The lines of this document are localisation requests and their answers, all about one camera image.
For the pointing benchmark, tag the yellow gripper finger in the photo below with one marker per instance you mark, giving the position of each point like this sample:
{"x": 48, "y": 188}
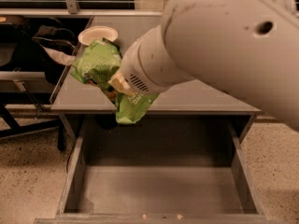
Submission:
{"x": 119, "y": 83}

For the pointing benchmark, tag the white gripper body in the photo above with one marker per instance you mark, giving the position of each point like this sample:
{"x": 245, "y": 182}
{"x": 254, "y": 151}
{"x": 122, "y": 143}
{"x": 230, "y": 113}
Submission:
{"x": 135, "y": 71}

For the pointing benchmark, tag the green rice chip bag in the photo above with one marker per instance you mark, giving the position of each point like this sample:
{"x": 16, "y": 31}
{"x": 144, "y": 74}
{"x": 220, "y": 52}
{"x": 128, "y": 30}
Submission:
{"x": 96, "y": 66}

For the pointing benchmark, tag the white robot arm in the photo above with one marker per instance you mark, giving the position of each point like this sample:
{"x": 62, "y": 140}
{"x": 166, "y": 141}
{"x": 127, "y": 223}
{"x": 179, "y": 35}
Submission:
{"x": 247, "y": 48}

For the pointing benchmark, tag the dark bag on left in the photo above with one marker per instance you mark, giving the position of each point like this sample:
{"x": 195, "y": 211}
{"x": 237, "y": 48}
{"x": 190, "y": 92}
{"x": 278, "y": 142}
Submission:
{"x": 57, "y": 45}

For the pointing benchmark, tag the open grey top drawer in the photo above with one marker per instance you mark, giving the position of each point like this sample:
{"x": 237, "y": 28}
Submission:
{"x": 164, "y": 171}

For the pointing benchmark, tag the white paper bowl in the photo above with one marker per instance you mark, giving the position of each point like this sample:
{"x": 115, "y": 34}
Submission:
{"x": 87, "y": 36}

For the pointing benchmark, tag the metal window railing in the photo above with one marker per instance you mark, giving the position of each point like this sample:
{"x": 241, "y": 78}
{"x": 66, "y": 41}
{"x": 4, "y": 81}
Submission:
{"x": 81, "y": 8}

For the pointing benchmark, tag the black office chair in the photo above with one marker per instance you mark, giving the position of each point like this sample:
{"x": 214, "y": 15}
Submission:
{"x": 28, "y": 74}

